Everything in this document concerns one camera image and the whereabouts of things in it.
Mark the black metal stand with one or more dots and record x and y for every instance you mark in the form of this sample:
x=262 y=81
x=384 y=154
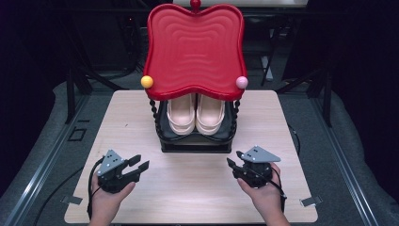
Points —
x=326 y=100
x=70 y=94

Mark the person's right hand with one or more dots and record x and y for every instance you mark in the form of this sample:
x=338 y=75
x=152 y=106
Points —
x=266 y=199

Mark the red-topped black shoe rack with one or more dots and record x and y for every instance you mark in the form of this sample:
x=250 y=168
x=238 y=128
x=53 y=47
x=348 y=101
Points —
x=194 y=47

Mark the metal floor rail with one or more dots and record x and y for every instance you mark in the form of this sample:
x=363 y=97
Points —
x=40 y=175
x=348 y=175

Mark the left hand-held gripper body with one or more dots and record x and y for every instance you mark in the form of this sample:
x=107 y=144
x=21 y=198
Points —
x=109 y=169

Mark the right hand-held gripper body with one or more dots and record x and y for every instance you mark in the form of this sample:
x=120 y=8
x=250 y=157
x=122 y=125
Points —
x=257 y=169

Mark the cream clog shoe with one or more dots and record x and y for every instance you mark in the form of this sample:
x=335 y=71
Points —
x=181 y=114
x=209 y=114

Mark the metal table clip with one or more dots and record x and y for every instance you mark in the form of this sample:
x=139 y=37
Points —
x=310 y=201
x=72 y=200

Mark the person's left hand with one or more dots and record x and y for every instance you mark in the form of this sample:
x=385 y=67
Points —
x=106 y=202

